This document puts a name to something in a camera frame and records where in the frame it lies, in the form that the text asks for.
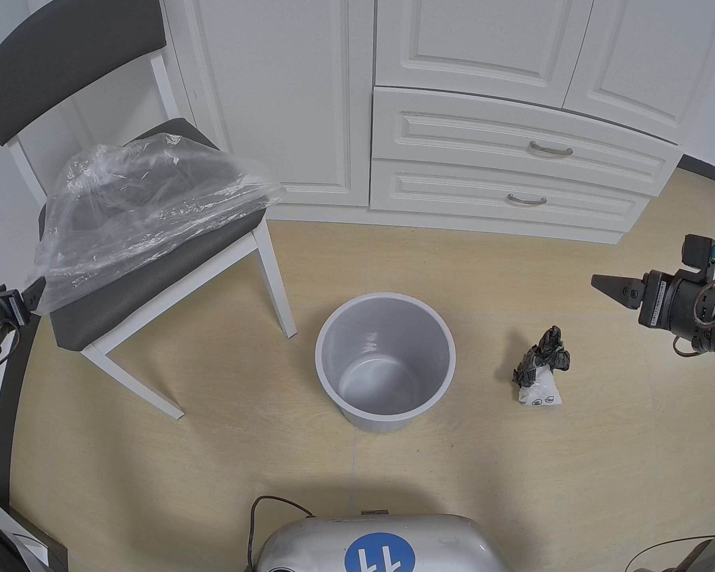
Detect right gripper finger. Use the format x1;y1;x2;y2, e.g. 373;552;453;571
591;273;645;311

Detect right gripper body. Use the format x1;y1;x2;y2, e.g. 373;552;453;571
639;271;715;363

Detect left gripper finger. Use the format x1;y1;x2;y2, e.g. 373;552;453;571
23;276;47;315

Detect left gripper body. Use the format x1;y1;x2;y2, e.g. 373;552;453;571
0;286;32;327

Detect clear plastic bag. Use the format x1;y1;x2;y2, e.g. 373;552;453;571
29;131;288;316

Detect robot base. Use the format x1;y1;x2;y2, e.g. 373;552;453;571
256;509;511;572

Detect crumpled black plastic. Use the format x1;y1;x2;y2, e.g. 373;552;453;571
511;324;573;388

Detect pale grey trash bin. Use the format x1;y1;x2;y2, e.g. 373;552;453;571
315;293;457;435

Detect white printed wrapper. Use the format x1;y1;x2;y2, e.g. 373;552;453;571
515;366;564;408

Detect white chair dark grey cushions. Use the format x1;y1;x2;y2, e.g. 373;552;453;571
0;0;299;421

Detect white wardrobe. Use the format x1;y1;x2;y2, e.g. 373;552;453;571
23;0;715;246

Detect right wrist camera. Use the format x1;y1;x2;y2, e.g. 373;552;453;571
682;234;715;286

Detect black cable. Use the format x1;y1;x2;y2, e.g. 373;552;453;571
247;496;318;572
624;535;715;572

